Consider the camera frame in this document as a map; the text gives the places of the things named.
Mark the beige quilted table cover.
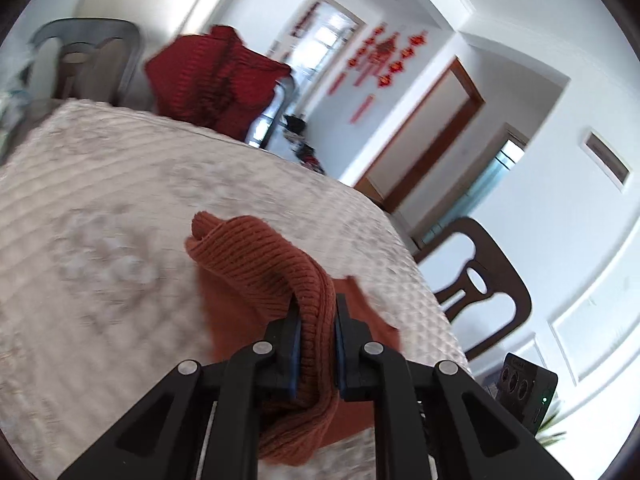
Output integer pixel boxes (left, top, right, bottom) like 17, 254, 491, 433
1, 101, 465, 479

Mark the rust orange knit sweater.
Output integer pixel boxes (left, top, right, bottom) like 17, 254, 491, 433
186, 211, 400, 466

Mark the black camera box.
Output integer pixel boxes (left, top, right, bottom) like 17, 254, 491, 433
496, 353, 558, 434

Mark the red checked garment on chair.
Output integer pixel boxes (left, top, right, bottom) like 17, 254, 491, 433
144, 25, 292, 141

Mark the dark chair behind red garment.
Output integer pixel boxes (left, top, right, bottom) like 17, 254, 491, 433
245, 76, 297, 150

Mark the dark brown wooden chair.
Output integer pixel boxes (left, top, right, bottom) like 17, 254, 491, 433
413, 217, 533, 362

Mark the brown wooden door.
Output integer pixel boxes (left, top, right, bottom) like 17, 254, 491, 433
355, 58, 485, 212

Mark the red Chinese knot decoration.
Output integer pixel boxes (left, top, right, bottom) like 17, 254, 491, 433
326, 22, 432, 126

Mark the grey plastic chair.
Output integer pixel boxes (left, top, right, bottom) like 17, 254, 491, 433
29, 18, 143, 106

